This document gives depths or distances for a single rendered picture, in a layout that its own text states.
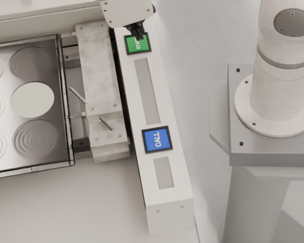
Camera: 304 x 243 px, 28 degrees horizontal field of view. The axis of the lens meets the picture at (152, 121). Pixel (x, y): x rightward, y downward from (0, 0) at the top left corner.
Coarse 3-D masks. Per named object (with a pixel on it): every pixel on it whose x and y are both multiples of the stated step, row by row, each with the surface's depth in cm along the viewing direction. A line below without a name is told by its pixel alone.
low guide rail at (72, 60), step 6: (66, 54) 151; (72, 54) 150; (78, 54) 150; (114, 54) 151; (66, 60) 150; (72, 60) 150; (78, 60) 150; (114, 60) 152; (66, 66) 151; (72, 66) 152; (78, 66) 152
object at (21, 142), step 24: (0, 48) 146; (24, 48) 146; (48, 48) 145; (0, 72) 142; (24, 72) 142; (48, 72) 141; (0, 96) 138; (0, 120) 134; (24, 120) 134; (48, 120) 134; (0, 144) 131; (24, 144) 131; (48, 144) 130; (0, 168) 128
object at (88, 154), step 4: (128, 140) 136; (128, 144) 135; (80, 152) 135; (84, 152) 135; (88, 152) 135; (76, 156) 136; (80, 156) 136; (84, 156) 136; (88, 156) 137; (92, 156) 137
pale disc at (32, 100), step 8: (24, 88) 139; (32, 88) 139; (40, 88) 139; (48, 88) 139; (16, 96) 138; (24, 96) 138; (32, 96) 138; (40, 96) 138; (48, 96) 137; (16, 104) 137; (24, 104) 137; (32, 104) 136; (40, 104) 136; (48, 104) 136; (16, 112) 135; (24, 112) 135; (32, 112) 135; (40, 112) 135
